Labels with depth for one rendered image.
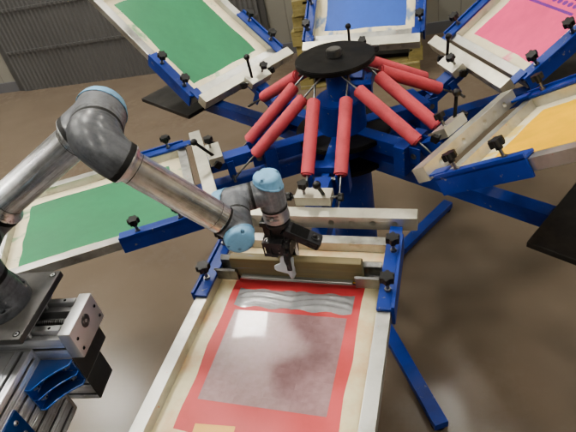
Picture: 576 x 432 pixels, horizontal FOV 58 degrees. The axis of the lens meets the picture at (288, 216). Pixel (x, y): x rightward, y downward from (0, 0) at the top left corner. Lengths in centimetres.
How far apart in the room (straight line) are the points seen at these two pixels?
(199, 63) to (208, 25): 28
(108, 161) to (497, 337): 203
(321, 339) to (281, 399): 20
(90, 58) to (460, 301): 501
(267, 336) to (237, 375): 14
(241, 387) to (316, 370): 20
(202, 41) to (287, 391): 188
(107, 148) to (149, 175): 10
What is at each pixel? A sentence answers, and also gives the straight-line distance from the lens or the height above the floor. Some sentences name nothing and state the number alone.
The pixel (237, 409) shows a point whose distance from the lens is 138.
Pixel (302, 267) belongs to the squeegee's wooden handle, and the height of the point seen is 104.
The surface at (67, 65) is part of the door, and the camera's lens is 669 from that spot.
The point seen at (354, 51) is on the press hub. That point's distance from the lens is 209.
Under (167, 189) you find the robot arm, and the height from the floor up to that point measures 149.
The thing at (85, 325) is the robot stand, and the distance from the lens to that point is 141.
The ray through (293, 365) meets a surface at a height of 96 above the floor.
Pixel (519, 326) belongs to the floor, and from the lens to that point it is 273.
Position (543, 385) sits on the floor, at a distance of 256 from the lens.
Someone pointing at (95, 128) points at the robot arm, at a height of 165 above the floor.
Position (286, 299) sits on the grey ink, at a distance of 156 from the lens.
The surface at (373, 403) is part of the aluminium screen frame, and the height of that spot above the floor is 99.
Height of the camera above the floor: 209
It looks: 38 degrees down
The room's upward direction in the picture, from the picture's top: 13 degrees counter-clockwise
